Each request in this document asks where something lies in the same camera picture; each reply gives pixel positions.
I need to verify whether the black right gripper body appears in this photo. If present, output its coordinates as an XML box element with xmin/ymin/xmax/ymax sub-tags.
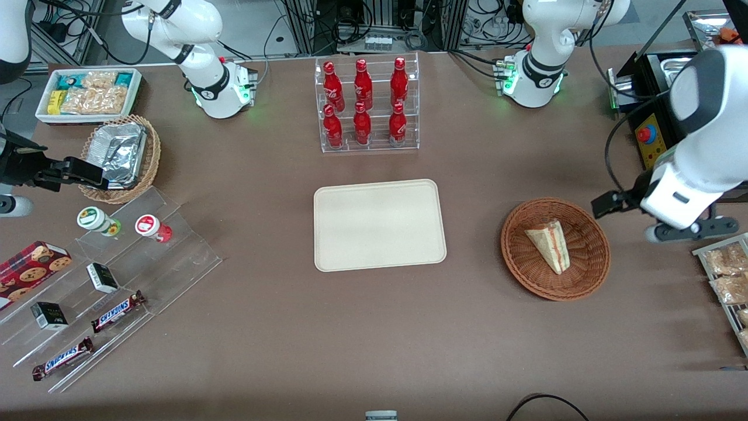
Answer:
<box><xmin>0</xmin><ymin>133</ymin><xmax>66</xmax><ymax>192</ymax></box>

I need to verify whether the triangular sandwich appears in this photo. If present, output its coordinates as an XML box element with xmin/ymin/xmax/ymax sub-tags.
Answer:
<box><xmin>524</xmin><ymin>219</ymin><xmax>570</xmax><ymax>275</ymax></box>

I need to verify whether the aluminium foil tray stack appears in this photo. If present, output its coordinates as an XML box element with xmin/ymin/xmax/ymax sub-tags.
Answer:
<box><xmin>86</xmin><ymin>123</ymin><xmax>148</xmax><ymax>189</ymax></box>

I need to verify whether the light tan wicker basket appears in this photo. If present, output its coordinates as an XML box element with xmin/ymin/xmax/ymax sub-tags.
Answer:
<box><xmin>78</xmin><ymin>114</ymin><xmax>161</xmax><ymax>205</ymax></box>

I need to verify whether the brown wicker basket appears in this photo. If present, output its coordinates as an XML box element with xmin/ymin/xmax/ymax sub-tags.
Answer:
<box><xmin>501</xmin><ymin>198</ymin><xmax>611</xmax><ymax>302</ymax></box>

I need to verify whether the cream plastic tray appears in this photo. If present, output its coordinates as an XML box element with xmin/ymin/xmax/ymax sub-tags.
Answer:
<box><xmin>313</xmin><ymin>178</ymin><xmax>448</xmax><ymax>273</ymax></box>

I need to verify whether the green lid yogurt cup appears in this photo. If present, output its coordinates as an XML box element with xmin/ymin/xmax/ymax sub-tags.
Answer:
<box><xmin>77</xmin><ymin>206</ymin><xmax>122</xmax><ymax>237</ymax></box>

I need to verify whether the white plastic snack bin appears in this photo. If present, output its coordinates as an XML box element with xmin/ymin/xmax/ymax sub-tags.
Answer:
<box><xmin>35</xmin><ymin>67</ymin><xmax>143</xmax><ymax>126</ymax></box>

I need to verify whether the red lid yogurt cup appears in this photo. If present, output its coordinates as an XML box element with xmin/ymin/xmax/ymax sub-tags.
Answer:
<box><xmin>135</xmin><ymin>214</ymin><xmax>173</xmax><ymax>244</ymax></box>

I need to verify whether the red chocolate cookie box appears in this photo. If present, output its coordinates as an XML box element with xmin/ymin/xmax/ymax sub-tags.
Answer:
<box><xmin>0</xmin><ymin>240</ymin><xmax>72</xmax><ymax>310</ymax></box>

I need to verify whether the small black tissue box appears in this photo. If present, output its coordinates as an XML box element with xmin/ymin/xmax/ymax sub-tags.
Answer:
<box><xmin>86</xmin><ymin>263</ymin><xmax>120</xmax><ymax>294</ymax></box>
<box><xmin>30</xmin><ymin>302</ymin><xmax>69</xmax><ymax>331</ymax></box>

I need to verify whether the black food warmer case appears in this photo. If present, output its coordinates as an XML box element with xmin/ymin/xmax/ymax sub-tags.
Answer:
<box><xmin>607</xmin><ymin>9</ymin><xmax>748</xmax><ymax>204</ymax></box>

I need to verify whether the clear acrylic stepped shelf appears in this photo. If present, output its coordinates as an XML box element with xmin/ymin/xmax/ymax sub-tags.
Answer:
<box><xmin>0</xmin><ymin>186</ymin><xmax>223</xmax><ymax>394</ymax></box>

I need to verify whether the Snickers chocolate bar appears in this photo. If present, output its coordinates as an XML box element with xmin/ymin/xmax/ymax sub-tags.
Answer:
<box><xmin>91</xmin><ymin>291</ymin><xmax>147</xmax><ymax>334</ymax></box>
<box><xmin>32</xmin><ymin>337</ymin><xmax>95</xmax><ymax>382</ymax></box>

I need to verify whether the steel food pan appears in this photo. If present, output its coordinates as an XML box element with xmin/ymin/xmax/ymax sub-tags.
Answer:
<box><xmin>666</xmin><ymin>56</ymin><xmax>696</xmax><ymax>82</ymax></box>

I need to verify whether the red cola bottle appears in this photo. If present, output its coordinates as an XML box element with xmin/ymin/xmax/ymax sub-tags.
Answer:
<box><xmin>390</xmin><ymin>57</ymin><xmax>409</xmax><ymax>109</ymax></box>
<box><xmin>353</xmin><ymin>102</ymin><xmax>372</xmax><ymax>146</ymax></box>
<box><xmin>389</xmin><ymin>102</ymin><xmax>407</xmax><ymax>147</ymax></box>
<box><xmin>323</xmin><ymin>104</ymin><xmax>344</xmax><ymax>149</ymax></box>
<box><xmin>323</xmin><ymin>61</ymin><xmax>345</xmax><ymax>113</ymax></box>
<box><xmin>354</xmin><ymin>58</ymin><xmax>373</xmax><ymax>111</ymax></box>

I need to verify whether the clear acrylic bottle rack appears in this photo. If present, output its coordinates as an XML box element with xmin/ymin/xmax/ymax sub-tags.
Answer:
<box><xmin>314</xmin><ymin>51</ymin><xmax>420</xmax><ymax>154</ymax></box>

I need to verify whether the aluminium equipment rack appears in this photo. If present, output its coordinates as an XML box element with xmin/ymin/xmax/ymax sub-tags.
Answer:
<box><xmin>275</xmin><ymin>0</ymin><xmax>527</xmax><ymax>54</ymax></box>

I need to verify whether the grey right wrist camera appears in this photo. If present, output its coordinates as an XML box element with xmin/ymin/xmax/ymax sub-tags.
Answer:
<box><xmin>0</xmin><ymin>196</ymin><xmax>33</xmax><ymax>218</ymax></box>

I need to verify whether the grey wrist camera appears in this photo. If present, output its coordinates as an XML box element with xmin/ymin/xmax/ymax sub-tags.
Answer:
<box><xmin>0</xmin><ymin>196</ymin><xmax>33</xmax><ymax>218</ymax></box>
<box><xmin>645</xmin><ymin>215</ymin><xmax>740</xmax><ymax>244</ymax></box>

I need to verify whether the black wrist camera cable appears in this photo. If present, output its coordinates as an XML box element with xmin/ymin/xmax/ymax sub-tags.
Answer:
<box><xmin>604</xmin><ymin>94</ymin><xmax>673</xmax><ymax>198</ymax></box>

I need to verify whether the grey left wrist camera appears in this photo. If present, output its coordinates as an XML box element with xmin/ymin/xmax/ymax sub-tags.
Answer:
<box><xmin>645</xmin><ymin>215</ymin><xmax>740</xmax><ymax>244</ymax></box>

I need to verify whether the metal wire tray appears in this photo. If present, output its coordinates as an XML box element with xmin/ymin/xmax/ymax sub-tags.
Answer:
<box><xmin>692</xmin><ymin>233</ymin><xmax>748</xmax><ymax>357</ymax></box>

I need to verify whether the aluminium frame stand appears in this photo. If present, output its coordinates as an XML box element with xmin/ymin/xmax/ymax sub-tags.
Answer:
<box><xmin>29</xmin><ymin>0</ymin><xmax>112</xmax><ymax>68</ymax></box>

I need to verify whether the black looped cable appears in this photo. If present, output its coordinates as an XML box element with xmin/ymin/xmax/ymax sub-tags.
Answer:
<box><xmin>505</xmin><ymin>394</ymin><xmax>591</xmax><ymax>421</ymax></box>

